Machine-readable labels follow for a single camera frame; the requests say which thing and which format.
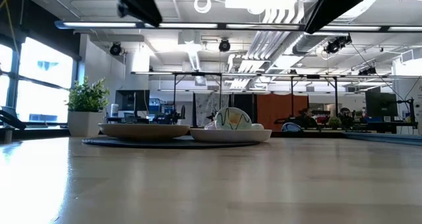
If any white donut with dark drizzle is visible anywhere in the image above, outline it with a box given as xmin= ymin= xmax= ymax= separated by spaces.
xmin=215 ymin=107 xmax=253 ymax=131

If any black computer monitor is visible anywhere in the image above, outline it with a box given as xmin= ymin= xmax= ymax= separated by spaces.
xmin=365 ymin=91 xmax=398 ymax=118
xmin=115 ymin=89 xmax=150 ymax=112

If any green potted plant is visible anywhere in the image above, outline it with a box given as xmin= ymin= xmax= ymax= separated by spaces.
xmin=67 ymin=77 xmax=110 ymax=113

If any person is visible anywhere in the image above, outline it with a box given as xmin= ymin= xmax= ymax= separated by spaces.
xmin=339 ymin=107 xmax=356 ymax=130
xmin=298 ymin=107 xmax=318 ymax=130

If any small green plant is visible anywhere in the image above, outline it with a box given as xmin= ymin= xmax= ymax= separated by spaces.
xmin=328 ymin=116 xmax=342 ymax=130

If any orange partition panel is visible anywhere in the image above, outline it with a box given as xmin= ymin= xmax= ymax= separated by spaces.
xmin=256 ymin=94 xmax=309 ymax=132

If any grey patterned cloth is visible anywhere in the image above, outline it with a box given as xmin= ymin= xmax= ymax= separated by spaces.
xmin=194 ymin=92 xmax=230 ymax=128

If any tan round plate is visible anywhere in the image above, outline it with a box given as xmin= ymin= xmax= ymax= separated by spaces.
xmin=98 ymin=123 xmax=191 ymax=141

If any black curtain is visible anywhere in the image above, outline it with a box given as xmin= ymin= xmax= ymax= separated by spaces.
xmin=230 ymin=94 xmax=256 ymax=123

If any white plant pot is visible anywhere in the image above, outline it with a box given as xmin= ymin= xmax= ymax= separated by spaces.
xmin=67 ymin=111 xmax=105 ymax=138

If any dark round mat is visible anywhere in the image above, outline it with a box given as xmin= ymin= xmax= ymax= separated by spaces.
xmin=81 ymin=135 xmax=261 ymax=150

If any blue table edge strip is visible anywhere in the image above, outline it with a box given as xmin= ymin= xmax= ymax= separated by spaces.
xmin=342 ymin=131 xmax=422 ymax=146

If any white round plate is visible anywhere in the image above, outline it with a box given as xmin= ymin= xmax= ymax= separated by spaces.
xmin=189 ymin=128 xmax=273 ymax=144

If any black ceiling camera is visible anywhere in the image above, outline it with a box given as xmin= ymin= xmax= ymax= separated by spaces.
xmin=218 ymin=38 xmax=231 ymax=53
xmin=324 ymin=35 xmax=353 ymax=55
xmin=109 ymin=42 xmax=123 ymax=56

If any white coiled cable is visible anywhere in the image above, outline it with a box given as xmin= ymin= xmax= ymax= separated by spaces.
xmin=193 ymin=0 xmax=212 ymax=14

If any black overhead frame bar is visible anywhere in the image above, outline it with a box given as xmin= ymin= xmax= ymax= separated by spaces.
xmin=54 ymin=19 xmax=422 ymax=33

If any black angled bracket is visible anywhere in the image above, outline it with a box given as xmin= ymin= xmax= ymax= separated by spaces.
xmin=0 ymin=105 xmax=27 ymax=144

